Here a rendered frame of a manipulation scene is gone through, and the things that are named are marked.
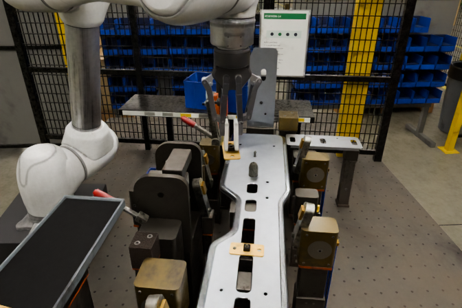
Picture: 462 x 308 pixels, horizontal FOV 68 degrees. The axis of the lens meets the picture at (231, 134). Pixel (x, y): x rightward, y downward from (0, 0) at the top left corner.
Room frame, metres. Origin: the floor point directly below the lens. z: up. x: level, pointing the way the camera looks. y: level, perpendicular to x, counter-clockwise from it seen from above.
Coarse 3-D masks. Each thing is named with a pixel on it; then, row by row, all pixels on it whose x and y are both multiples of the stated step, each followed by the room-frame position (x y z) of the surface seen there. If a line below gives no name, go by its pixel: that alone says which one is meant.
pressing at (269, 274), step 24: (264, 144) 1.18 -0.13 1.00; (240, 168) 1.00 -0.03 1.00; (264, 168) 1.00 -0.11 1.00; (288, 168) 1.01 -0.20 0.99; (240, 192) 0.86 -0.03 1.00; (264, 192) 0.86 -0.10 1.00; (288, 192) 0.87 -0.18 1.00; (240, 216) 0.75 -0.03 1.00; (264, 216) 0.75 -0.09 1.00; (216, 240) 0.66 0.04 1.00; (240, 240) 0.66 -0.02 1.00; (264, 240) 0.66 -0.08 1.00; (216, 264) 0.58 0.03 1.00; (264, 264) 0.58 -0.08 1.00; (216, 288) 0.51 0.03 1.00; (264, 288) 0.51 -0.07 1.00
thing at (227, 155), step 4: (228, 144) 0.73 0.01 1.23; (232, 144) 0.72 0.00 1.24; (228, 148) 0.70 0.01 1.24; (232, 148) 0.70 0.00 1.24; (224, 152) 0.70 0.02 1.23; (228, 152) 0.70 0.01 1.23; (232, 152) 0.70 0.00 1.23; (236, 152) 0.70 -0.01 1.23; (224, 156) 0.68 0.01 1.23; (228, 156) 0.68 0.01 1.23; (236, 156) 0.68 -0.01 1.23; (240, 156) 0.68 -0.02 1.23
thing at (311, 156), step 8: (312, 152) 1.04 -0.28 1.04; (304, 160) 0.99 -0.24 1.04; (312, 160) 0.99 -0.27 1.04; (320, 160) 0.98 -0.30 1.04; (328, 160) 0.98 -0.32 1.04; (304, 168) 0.99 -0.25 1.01; (312, 168) 0.98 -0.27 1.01; (320, 168) 0.98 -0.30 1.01; (328, 168) 1.00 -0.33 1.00; (304, 176) 0.99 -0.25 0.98; (312, 176) 0.98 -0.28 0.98; (320, 176) 0.98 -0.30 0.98; (304, 184) 0.99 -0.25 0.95; (312, 184) 0.98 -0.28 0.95; (320, 184) 0.98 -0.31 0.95; (320, 192) 0.99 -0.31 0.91; (320, 208) 1.02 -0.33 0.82; (320, 216) 1.00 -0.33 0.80
